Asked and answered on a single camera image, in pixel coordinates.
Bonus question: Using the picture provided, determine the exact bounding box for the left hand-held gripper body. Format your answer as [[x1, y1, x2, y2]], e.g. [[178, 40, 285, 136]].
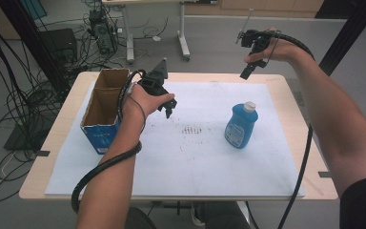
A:
[[137, 57, 173, 97]]

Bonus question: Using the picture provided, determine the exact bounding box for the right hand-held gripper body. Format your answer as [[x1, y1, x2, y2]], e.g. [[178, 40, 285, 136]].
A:
[[234, 12, 275, 55]]

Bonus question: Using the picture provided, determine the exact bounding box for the blue bottle with white cap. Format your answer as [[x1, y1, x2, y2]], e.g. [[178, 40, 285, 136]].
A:
[[224, 100, 259, 150]]

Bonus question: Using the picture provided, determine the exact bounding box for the blue cardboard box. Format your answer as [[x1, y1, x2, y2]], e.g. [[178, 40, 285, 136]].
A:
[[80, 68, 132, 156]]

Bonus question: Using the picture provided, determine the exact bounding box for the person's left hand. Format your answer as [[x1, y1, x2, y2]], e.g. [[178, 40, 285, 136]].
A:
[[122, 83, 176, 123]]

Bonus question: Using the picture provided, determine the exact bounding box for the person's right hand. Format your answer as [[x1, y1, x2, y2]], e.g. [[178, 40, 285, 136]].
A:
[[243, 27, 303, 65]]

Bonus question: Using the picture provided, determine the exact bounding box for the wooden cabinet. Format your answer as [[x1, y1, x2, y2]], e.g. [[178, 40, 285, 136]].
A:
[[184, 0, 326, 19]]

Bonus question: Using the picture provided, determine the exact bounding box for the white table mat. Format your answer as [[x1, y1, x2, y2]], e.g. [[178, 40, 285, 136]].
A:
[[44, 80, 306, 198]]

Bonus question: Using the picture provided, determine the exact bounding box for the black computer tower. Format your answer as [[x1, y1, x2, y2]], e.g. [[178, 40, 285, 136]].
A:
[[88, 9, 119, 55]]

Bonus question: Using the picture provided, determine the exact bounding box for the black equipment case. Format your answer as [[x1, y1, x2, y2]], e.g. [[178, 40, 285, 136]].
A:
[[38, 28, 79, 66]]

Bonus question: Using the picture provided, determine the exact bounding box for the person's white shoe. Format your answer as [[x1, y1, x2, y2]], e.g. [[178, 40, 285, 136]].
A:
[[190, 203, 207, 227]]

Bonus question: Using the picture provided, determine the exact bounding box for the black floor plate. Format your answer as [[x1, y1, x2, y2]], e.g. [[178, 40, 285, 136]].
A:
[[3, 115, 56, 153]]

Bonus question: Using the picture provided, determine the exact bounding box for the person's black sleeve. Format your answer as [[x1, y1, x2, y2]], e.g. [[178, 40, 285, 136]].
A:
[[339, 176, 366, 229]]

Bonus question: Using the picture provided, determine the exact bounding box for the white desk frame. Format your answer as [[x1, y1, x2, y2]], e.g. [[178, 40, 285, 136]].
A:
[[101, 0, 193, 64]]

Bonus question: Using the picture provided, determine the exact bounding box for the black metal post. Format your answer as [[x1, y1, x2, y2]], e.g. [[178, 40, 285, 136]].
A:
[[317, 0, 366, 77], [0, 0, 71, 94]]

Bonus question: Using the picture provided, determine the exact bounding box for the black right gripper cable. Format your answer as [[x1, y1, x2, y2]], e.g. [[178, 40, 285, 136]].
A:
[[265, 31, 316, 229]]

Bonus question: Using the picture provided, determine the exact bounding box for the bundle of black floor cables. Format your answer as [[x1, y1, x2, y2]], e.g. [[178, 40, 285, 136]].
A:
[[0, 0, 87, 204]]

